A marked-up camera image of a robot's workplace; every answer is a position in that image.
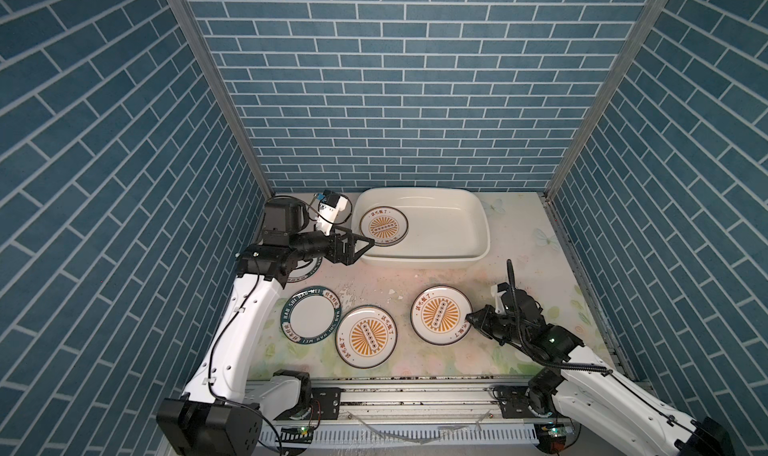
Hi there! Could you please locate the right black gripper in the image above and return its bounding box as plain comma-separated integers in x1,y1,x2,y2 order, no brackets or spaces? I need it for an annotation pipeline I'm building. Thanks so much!
463,302,528,347

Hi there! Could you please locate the orange sunburst plate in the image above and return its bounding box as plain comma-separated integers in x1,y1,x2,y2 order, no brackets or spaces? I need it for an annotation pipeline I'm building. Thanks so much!
335,305,398,369
410,286,472,346
359,206,409,247

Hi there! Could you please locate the green rim text plate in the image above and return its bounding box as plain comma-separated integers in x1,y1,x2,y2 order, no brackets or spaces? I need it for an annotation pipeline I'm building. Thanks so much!
287,258,322,283
280,286,342,345

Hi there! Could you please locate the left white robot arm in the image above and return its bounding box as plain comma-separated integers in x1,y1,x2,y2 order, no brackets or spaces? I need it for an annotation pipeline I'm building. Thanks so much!
156,228,374,455

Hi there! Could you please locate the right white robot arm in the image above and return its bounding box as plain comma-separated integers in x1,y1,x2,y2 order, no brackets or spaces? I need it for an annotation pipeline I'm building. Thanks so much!
465,283,735,455

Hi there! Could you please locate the white plastic bin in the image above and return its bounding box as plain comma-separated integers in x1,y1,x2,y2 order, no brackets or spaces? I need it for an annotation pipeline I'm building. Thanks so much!
351,188,491,269

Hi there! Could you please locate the right green circuit board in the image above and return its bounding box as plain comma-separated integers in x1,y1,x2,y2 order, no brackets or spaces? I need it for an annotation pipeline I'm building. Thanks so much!
534,423,577,455

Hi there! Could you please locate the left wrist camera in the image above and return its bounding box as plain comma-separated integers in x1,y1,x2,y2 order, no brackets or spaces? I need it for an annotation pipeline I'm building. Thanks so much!
315,190,352,236

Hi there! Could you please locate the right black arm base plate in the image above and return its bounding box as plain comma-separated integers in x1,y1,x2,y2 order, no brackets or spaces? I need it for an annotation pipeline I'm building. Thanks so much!
490,385,536,419

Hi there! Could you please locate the aluminium mounting rail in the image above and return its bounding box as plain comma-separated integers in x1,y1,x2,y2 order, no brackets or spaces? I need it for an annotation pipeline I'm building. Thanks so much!
239,376,661,427

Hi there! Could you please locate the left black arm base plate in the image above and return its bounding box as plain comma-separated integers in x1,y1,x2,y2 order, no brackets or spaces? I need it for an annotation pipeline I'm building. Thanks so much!
299,387,342,423

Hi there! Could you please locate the white slotted cable duct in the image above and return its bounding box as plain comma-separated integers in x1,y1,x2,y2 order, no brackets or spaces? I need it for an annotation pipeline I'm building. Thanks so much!
281,423,539,450

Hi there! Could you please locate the left aluminium corner post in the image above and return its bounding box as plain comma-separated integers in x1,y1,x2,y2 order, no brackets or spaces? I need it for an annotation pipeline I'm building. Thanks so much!
166,0,274,199

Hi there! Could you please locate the aluminium corner post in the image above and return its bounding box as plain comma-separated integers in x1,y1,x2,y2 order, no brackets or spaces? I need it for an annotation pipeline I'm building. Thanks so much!
166,0,274,199
543,0,669,205

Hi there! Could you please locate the right aluminium corner post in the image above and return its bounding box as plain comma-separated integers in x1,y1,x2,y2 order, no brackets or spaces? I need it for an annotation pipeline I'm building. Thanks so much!
543,0,669,205

